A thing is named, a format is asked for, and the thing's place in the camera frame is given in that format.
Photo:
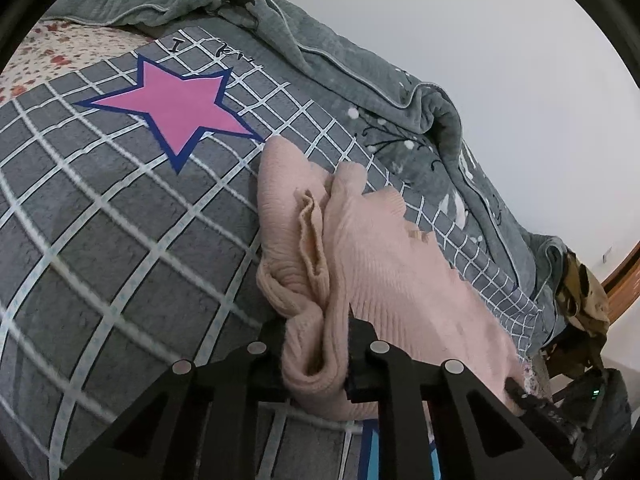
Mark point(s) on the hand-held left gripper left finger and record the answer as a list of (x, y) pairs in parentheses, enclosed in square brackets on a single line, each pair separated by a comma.
[(267, 360)]

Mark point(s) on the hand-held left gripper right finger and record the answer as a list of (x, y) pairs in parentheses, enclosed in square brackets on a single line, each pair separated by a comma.
[(362, 355)]

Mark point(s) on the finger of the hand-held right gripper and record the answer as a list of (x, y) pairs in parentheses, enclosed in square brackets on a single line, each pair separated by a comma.
[(542, 412)]

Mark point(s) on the pink knit sweater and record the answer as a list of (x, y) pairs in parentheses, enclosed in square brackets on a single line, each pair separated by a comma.
[(390, 270)]

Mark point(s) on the brown clothes pile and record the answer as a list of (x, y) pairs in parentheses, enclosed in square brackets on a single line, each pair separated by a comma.
[(582, 295)]

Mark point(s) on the dark wooden bed footboard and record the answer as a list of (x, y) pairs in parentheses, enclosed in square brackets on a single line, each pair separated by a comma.
[(570, 355)]

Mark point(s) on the orange wooden door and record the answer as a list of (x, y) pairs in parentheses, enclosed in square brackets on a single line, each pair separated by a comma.
[(625, 280)]

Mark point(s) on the grey checked star-print sheet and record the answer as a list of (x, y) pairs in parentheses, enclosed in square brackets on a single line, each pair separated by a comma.
[(125, 210)]

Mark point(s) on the grey-green flower-print quilt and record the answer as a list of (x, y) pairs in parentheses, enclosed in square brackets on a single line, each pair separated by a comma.
[(350, 75)]

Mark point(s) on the floral bed sheet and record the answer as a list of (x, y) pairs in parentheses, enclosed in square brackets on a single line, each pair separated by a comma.
[(50, 50)]

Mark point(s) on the white wall switch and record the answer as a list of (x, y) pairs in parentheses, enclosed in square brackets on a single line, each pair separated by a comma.
[(607, 254)]

